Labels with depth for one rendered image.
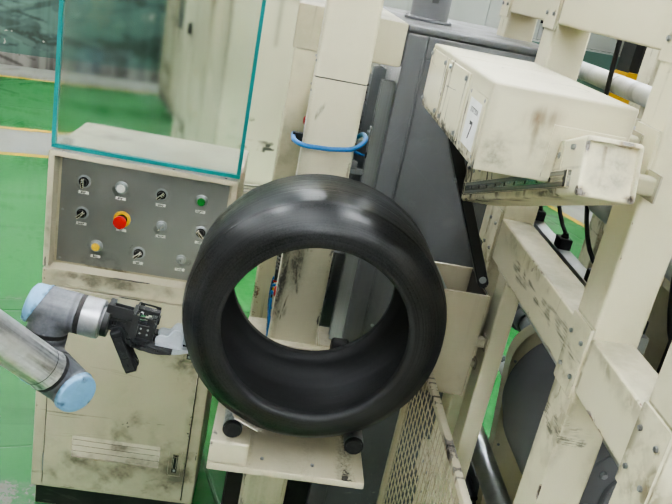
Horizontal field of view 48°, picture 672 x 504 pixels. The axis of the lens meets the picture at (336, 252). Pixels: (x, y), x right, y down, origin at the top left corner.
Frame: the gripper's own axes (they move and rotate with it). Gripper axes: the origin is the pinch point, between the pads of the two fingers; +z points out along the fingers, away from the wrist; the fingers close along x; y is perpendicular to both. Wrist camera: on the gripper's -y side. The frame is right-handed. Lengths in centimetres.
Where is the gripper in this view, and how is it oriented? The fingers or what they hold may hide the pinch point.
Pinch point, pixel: (189, 351)
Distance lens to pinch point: 177.0
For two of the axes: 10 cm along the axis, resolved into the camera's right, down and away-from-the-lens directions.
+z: 9.5, 2.8, 1.4
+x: -0.3, -3.6, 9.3
